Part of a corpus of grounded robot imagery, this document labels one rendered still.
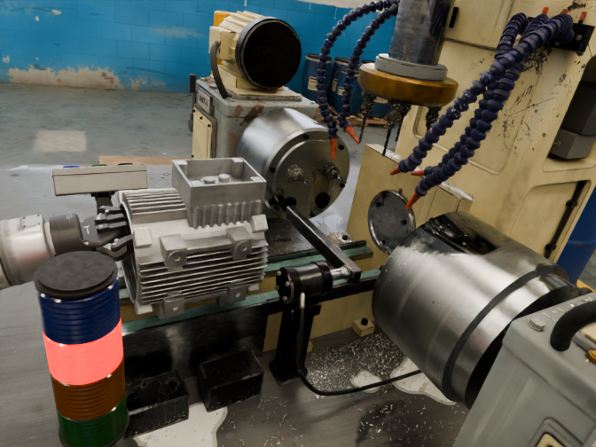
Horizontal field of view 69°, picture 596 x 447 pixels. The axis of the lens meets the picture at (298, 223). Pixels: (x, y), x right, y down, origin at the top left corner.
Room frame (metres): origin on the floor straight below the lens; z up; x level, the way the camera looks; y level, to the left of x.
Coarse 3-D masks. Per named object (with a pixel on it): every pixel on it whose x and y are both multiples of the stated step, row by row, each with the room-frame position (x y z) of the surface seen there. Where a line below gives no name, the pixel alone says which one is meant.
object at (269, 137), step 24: (264, 120) 1.07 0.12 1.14; (288, 120) 1.04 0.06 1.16; (312, 120) 1.08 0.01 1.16; (240, 144) 1.06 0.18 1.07; (264, 144) 0.99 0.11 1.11; (288, 144) 0.96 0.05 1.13; (312, 144) 0.99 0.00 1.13; (336, 144) 1.03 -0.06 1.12; (264, 168) 0.94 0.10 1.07; (288, 168) 0.96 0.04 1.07; (312, 168) 1.00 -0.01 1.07; (336, 168) 1.00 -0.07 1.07; (288, 192) 0.96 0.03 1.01; (312, 192) 1.00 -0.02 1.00; (336, 192) 1.05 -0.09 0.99; (312, 216) 1.00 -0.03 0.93
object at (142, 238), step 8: (120, 192) 0.60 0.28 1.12; (120, 200) 0.59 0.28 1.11; (256, 216) 0.60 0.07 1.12; (264, 216) 0.61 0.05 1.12; (256, 224) 0.59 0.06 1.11; (264, 224) 0.60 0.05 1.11; (136, 232) 0.50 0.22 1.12; (144, 232) 0.50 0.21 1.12; (256, 232) 0.60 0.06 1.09; (136, 240) 0.49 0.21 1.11; (144, 240) 0.50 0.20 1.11; (152, 240) 0.50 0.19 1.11; (136, 248) 0.50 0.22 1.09; (248, 288) 0.59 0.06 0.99; (256, 288) 0.60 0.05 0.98; (136, 304) 0.50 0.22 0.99; (136, 312) 0.50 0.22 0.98; (144, 312) 0.49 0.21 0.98
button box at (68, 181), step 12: (72, 168) 0.75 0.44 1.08; (84, 168) 0.76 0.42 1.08; (96, 168) 0.77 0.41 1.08; (108, 168) 0.78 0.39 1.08; (120, 168) 0.79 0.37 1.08; (132, 168) 0.80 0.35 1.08; (144, 168) 0.82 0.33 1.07; (60, 180) 0.73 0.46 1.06; (72, 180) 0.74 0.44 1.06; (84, 180) 0.75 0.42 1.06; (96, 180) 0.76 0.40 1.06; (108, 180) 0.77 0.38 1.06; (120, 180) 0.78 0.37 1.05; (132, 180) 0.79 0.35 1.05; (144, 180) 0.80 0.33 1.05; (60, 192) 0.72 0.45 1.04; (72, 192) 0.73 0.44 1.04; (84, 192) 0.74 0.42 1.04; (96, 192) 0.76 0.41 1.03
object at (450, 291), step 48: (432, 240) 0.57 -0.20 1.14; (480, 240) 0.56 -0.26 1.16; (384, 288) 0.55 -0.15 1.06; (432, 288) 0.50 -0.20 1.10; (480, 288) 0.47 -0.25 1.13; (528, 288) 0.47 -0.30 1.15; (576, 288) 0.50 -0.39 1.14; (432, 336) 0.46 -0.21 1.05; (480, 336) 0.43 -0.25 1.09; (480, 384) 0.43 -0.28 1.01
